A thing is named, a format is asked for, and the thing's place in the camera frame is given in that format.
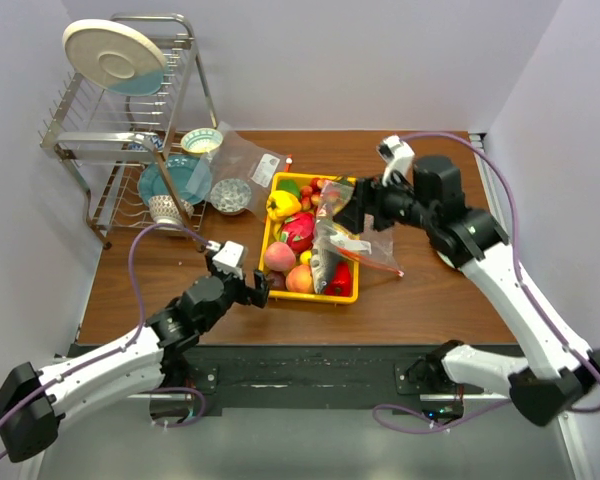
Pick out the pink peach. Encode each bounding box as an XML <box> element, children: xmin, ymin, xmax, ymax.
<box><xmin>263</xmin><ymin>242</ymin><xmax>296</xmax><ymax>272</ymax></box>

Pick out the orange peach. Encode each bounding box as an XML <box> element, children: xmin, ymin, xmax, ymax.
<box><xmin>285</xmin><ymin>264</ymin><xmax>314</xmax><ymax>294</ymax></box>

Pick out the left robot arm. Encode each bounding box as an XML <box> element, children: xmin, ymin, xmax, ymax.
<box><xmin>0</xmin><ymin>270</ymin><xmax>269</xmax><ymax>463</ymax></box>

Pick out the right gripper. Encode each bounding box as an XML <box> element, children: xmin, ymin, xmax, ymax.
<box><xmin>334</xmin><ymin>168</ymin><xmax>436</xmax><ymax>235</ymax></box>

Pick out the purple cable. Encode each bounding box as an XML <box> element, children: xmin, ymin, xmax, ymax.
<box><xmin>371</xmin><ymin>131</ymin><xmax>600</xmax><ymax>431</ymax></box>
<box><xmin>0</xmin><ymin>222</ymin><xmax>226</xmax><ymax>461</ymax></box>

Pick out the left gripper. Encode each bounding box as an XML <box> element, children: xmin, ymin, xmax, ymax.
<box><xmin>199</xmin><ymin>252</ymin><xmax>273</xmax><ymax>332</ymax></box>

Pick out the yellow bell pepper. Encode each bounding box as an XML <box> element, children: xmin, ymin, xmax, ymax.
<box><xmin>266</xmin><ymin>190</ymin><xmax>302</xmax><ymax>222</ymax></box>

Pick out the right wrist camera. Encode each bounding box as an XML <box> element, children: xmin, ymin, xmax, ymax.
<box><xmin>376</xmin><ymin>135</ymin><xmax>415</xmax><ymax>186</ymax></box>

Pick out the clear bag with label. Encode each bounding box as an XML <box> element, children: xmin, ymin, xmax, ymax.
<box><xmin>187</xmin><ymin>122</ymin><xmax>287</xmax><ymax>221</ymax></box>

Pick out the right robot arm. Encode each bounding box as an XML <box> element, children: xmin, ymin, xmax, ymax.
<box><xmin>335</xmin><ymin>155</ymin><xmax>600</xmax><ymax>426</ymax></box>

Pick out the red bell pepper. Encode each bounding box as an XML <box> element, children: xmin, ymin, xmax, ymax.
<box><xmin>324</xmin><ymin>261</ymin><xmax>353</xmax><ymax>297</ymax></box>

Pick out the teal scalloped plate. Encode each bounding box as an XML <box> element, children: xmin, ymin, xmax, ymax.
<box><xmin>137</xmin><ymin>154</ymin><xmax>213</xmax><ymax>205</ymax></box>

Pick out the floral grey bowl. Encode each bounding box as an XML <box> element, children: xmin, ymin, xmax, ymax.
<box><xmin>209</xmin><ymin>178</ymin><xmax>252</xmax><ymax>216</ymax></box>

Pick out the red dragon fruit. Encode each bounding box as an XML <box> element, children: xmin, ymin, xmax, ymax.
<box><xmin>279</xmin><ymin>212</ymin><xmax>315</xmax><ymax>254</ymax></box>

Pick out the dark purple plum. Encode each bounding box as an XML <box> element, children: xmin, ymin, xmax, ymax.
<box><xmin>266</xmin><ymin>271</ymin><xmax>286</xmax><ymax>291</ymax></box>

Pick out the small yellow fruit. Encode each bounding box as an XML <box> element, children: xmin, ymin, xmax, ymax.
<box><xmin>299</xmin><ymin>250</ymin><xmax>312</xmax><ymax>266</ymax></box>

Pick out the metal dish rack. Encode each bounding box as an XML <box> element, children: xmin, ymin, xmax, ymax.
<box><xmin>40</xmin><ymin>13</ymin><xmax>218</xmax><ymax>248</ymax></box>

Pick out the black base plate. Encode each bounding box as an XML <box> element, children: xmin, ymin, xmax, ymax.
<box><xmin>67</xmin><ymin>342</ymin><xmax>537</xmax><ymax>420</ymax></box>

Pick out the orange zip top bag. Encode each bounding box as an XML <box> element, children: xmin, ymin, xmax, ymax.
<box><xmin>314</xmin><ymin>177</ymin><xmax>404</xmax><ymax>278</ymax></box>

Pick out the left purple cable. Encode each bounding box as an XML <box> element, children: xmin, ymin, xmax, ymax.
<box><xmin>0</xmin><ymin>222</ymin><xmax>226</xmax><ymax>461</ymax></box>

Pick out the yellow plastic tray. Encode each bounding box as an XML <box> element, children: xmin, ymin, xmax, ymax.
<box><xmin>258</xmin><ymin>172</ymin><xmax>360</xmax><ymax>305</ymax></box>

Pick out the grey toy fish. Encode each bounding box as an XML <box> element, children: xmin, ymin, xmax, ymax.
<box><xmin>309</xmin><ymin>239</ymin><xmax>344</xmax><ymax>295</ymax></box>

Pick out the beige and teal plate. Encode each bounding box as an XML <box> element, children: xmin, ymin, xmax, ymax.
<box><xmin>62</xmin><ymin>19</ymin><xmax>167</xmax><ymax>97</ymax></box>

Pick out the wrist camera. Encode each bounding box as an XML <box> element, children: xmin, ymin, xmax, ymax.
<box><xmin>376</xmin><ymin>135</ymin><xmax>415</xmax><ymax>186</ymax></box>
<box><xmin>205</xmin><ymin>241</ymin><xmax>248</xmax><ymax>280</ymax></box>

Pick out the blue patterned bowl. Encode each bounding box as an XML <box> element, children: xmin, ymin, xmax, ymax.
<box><xmin>127</xmin><ymin>132</ymin><xmax>167</xmax><ymax>153</ymax></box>

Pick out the teal striped small bowl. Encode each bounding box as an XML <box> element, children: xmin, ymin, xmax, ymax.
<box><xmin>180</xmin><ymin>128</ymin><xmax>224</xmax><ymax>156</ymax></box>

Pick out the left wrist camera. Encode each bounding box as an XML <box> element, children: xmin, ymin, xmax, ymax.
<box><xmin>205</xmin><ymin>241</ymin><xmax>248</xmax><ymax>280</ymax></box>

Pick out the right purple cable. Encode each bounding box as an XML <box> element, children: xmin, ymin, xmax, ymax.
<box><xmin>371</xmin><ymin>131</ymin><xmax>600</xmax><ymax>431</ymax></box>

